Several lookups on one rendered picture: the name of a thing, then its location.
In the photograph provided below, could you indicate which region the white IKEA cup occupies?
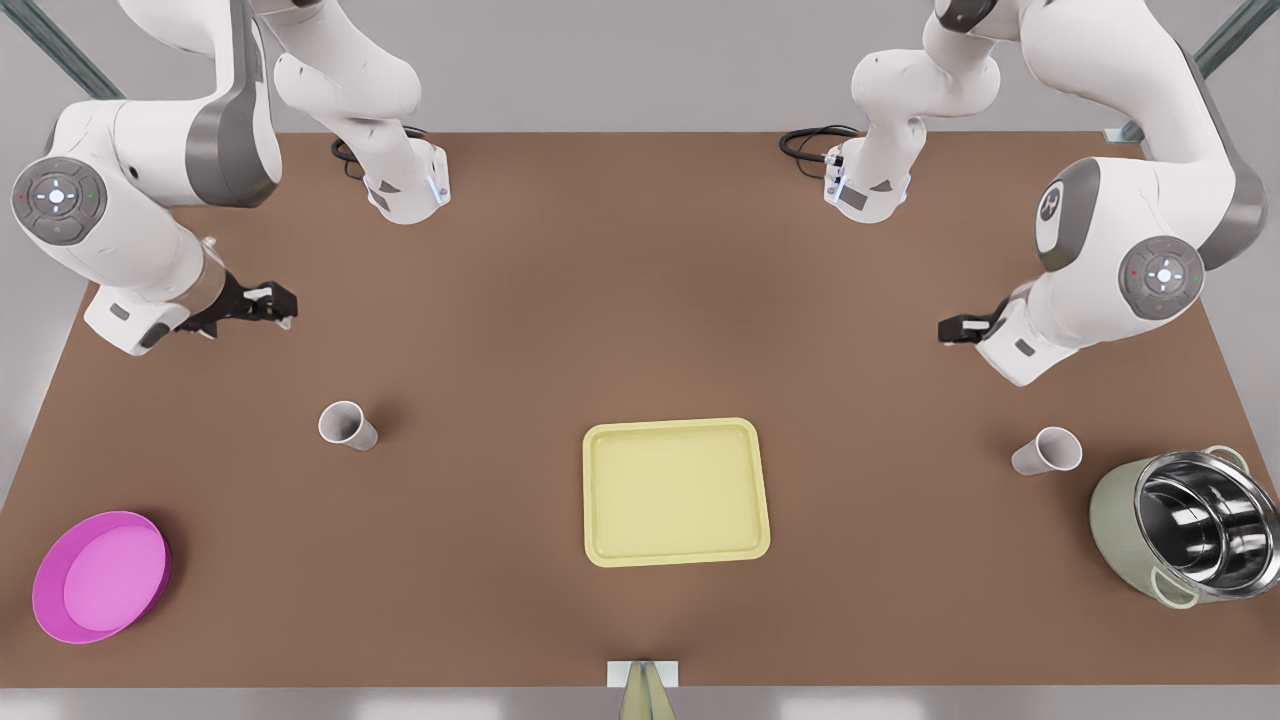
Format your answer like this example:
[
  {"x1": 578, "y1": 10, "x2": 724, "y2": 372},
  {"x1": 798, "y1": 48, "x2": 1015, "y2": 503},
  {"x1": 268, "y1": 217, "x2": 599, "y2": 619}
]
[
  {"x1": 1011, "y1": 426, "x2": 1084, "y2": 477},
  {"x1": 318, "y1": 400, "x2": 380, "y2": 452}
]

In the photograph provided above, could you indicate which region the pale yellow rectangular tray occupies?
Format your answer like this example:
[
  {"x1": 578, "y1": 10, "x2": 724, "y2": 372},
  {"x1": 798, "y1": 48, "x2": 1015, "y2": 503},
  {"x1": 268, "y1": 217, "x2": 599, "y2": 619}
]
[{"x1": 583, "y1": 417, "x2": 772, "y2": 569}]

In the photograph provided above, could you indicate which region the green steel pot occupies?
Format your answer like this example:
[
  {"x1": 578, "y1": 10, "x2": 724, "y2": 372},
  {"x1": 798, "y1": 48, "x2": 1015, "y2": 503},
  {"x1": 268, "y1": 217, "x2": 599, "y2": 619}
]
[{"x1": 1089, "y1": 445, "x2": 1280, "y2": 609}]

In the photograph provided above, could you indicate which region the pink round bowl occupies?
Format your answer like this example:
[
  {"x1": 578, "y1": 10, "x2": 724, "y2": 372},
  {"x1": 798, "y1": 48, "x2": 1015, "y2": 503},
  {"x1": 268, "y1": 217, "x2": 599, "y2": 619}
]
[{"x1": 32, "y1": 511, "x2": 173, "y2": 645}]

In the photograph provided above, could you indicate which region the black cable loop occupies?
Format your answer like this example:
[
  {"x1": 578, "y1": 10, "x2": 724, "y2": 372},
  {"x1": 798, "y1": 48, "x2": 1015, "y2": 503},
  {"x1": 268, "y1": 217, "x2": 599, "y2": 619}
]
[
  {"x1": 779, "y1": 125, "x2": 864, "y2": 182},
  {"x1": 331, "y1": 126, "x2": 428, "y2": 182}
]

